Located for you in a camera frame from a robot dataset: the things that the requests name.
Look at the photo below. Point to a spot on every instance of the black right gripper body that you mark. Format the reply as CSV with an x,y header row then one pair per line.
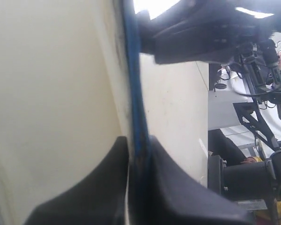
x,y
212,34

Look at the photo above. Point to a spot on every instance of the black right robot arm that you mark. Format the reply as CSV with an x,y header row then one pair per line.
x,y
271,9

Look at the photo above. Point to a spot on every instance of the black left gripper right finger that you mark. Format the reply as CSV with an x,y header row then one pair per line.
x,y
164,194

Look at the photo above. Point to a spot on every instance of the black cylindrical arm base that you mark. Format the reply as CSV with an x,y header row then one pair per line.
x,y
261,180

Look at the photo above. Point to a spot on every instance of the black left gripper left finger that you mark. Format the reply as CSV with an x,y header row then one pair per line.
x,y
98,199

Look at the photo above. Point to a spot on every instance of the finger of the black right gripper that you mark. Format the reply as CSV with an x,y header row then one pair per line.
x,y
145,30

